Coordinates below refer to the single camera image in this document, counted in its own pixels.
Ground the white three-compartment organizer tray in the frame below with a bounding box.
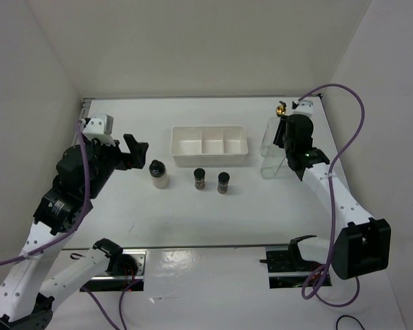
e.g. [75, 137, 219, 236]
[171, 125, 248, 168]

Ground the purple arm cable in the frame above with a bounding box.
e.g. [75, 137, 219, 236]
[294, 83, 366, 307]
[0, 118, 128, 330]

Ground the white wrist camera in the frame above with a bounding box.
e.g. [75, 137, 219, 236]
[83, 114, 114, 140]
[292, 100, 314, 118]

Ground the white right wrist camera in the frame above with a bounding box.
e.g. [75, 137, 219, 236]
[292, 100, 314, 118]

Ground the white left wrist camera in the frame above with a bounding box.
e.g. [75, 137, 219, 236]
[83, 114, 114, 140]

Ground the spice jar black lid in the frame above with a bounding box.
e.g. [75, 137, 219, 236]
[218, 172, 230, 194]
[193, 168, 206, 190]

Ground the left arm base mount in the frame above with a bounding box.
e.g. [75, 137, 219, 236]
[81, 249, 147, 292]

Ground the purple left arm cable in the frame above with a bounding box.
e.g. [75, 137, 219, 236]
[0, 118, 128, 330]

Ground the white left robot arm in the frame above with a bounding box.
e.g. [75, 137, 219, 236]
[0, 134, 149, 329]

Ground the white powder jar black lid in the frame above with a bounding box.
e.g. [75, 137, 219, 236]
[149, 159, 169, 189]

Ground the black cable on floor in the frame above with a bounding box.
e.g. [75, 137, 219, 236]
[336, 315, 366, 330]

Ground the glass oil bottle gold spout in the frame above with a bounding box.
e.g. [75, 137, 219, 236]
[260, 101, 287, 157]

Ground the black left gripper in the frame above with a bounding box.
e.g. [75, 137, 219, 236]
[82, 130, 149, 199]

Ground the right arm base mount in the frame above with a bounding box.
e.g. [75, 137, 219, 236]
[259, 235, 326, 289]

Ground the spice jar black lid right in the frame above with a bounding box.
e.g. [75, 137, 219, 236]
[218, 172, 230, 194]

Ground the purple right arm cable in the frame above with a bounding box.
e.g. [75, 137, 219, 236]
[294, 83, 366, 307]

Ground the spice jar black lid left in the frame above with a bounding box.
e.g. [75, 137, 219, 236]
[193, 168, 206, 190]

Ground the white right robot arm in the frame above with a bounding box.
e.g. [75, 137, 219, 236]
[274, 114, 391, 280]

